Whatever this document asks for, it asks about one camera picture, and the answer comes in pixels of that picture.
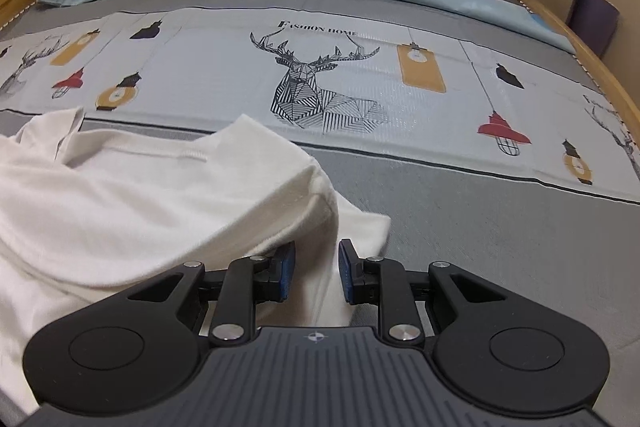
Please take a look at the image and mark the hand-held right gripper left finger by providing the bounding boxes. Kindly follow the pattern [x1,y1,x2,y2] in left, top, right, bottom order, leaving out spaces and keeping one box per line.
[129,241,297,350]

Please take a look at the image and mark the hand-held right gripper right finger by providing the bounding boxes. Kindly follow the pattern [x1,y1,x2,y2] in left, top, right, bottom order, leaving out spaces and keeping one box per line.
[338,239,504,349]

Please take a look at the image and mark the white shirt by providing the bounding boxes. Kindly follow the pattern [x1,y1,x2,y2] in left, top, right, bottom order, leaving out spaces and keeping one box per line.
[0,107,392,408]

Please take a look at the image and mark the grey printed bed sheet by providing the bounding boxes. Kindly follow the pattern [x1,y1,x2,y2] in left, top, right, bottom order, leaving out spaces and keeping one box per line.
[0,0,640,427]

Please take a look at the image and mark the purple flat board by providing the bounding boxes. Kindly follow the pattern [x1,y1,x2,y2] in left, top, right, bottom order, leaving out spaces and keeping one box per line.
[566,0,621,58]

